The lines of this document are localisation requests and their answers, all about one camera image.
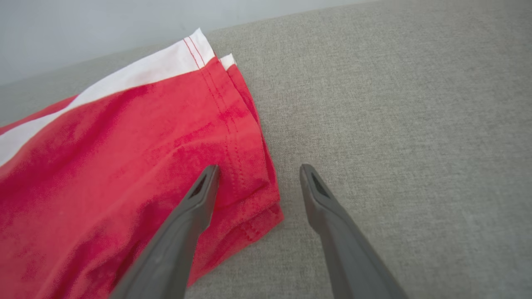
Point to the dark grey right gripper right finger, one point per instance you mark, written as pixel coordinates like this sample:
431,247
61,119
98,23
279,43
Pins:
345,249

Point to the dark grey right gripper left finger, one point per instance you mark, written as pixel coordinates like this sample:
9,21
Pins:
174,249

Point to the red shorts with white stripe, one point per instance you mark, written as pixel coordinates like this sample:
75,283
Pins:
124,166

